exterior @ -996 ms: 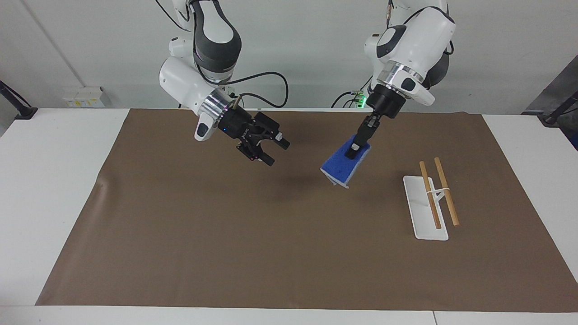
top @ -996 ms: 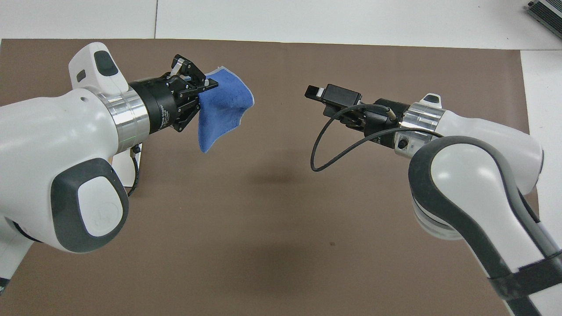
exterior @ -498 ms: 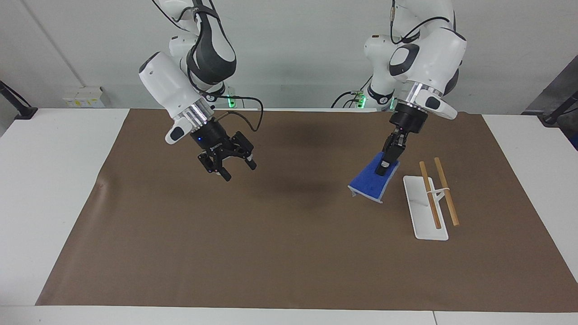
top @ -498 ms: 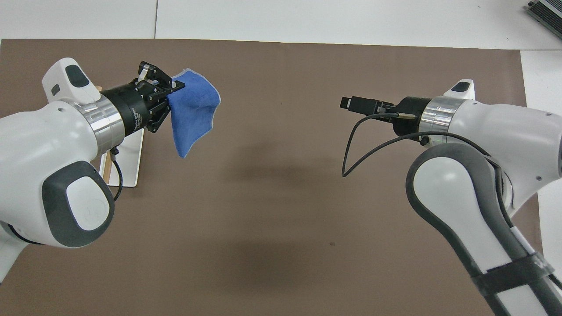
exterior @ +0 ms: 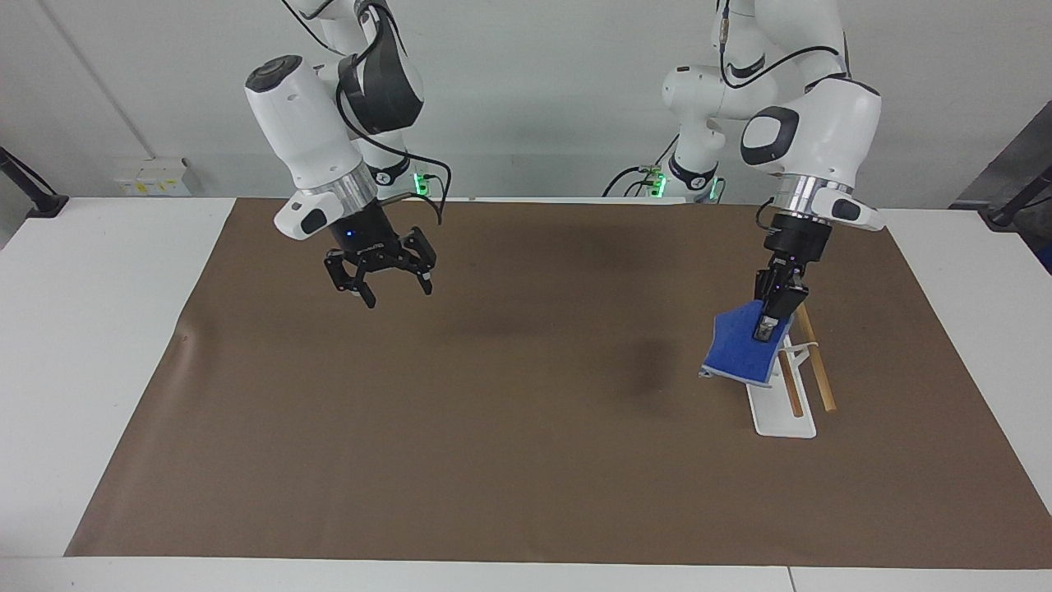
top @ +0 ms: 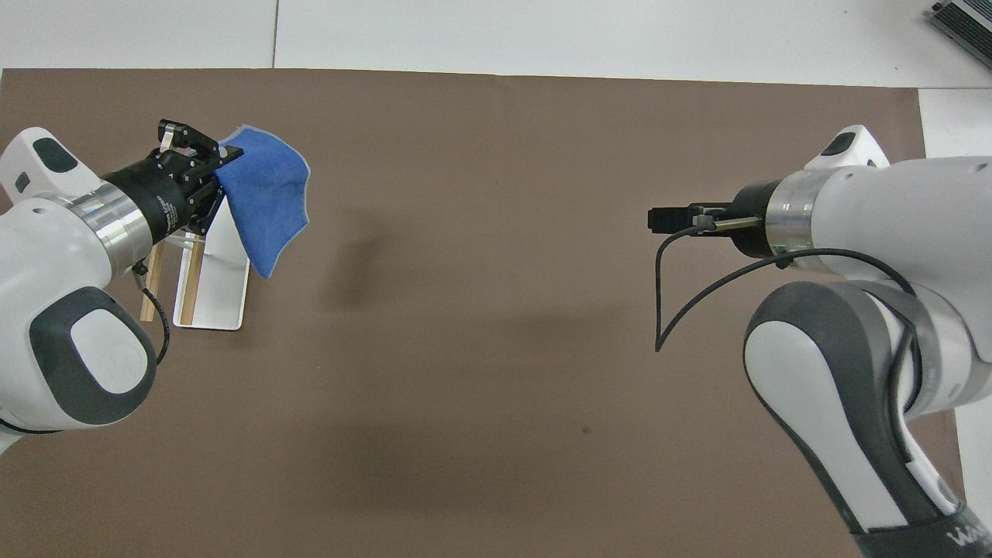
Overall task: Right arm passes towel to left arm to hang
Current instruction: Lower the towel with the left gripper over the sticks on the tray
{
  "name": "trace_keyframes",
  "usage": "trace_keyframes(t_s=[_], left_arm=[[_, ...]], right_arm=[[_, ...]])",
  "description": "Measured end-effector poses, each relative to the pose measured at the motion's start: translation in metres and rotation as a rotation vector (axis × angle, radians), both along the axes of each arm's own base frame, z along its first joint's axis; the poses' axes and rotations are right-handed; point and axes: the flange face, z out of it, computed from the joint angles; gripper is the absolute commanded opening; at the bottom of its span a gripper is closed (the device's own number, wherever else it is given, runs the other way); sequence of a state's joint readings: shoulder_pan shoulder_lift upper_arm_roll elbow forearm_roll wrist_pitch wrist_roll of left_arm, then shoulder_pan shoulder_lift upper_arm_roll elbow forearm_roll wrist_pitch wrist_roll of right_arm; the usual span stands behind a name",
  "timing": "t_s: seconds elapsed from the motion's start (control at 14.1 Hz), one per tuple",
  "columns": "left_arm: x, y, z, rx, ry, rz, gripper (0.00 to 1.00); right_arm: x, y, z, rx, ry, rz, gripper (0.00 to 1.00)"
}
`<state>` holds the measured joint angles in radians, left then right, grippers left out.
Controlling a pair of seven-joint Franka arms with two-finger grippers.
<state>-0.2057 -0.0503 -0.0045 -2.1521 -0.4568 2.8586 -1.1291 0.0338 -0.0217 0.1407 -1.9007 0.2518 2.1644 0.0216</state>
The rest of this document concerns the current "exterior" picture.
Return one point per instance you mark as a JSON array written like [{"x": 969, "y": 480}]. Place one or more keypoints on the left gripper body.
[{"x": 797, "y": 242}]

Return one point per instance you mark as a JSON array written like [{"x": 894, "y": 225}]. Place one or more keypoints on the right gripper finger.
[
  {"x": 349, "y": 275},
  {"x": 423, "y": 251}
]

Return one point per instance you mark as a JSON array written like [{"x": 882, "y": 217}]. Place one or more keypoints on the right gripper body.
[{"x": 370, "y": 238}]

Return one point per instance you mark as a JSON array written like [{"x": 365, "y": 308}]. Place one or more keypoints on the blue towel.
[{"x": 740, "y": 349}]

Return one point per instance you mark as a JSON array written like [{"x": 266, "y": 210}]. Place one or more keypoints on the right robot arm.
[{"x": 300, "y": 131}]

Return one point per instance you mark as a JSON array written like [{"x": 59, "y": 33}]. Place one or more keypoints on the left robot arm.
[{"x": 822, "y": 123}]

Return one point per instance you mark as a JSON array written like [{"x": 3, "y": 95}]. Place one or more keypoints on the white rack with wooden bars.
[{"x": 781, "y": 415}]

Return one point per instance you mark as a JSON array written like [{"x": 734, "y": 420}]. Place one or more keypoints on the black stand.
[
  {"x": 1015, "y": 205},
  {"x": 37, "y": 197}
]

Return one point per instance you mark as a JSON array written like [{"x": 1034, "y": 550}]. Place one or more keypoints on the white wall socket box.
[{"x": 152, "y": 177}]

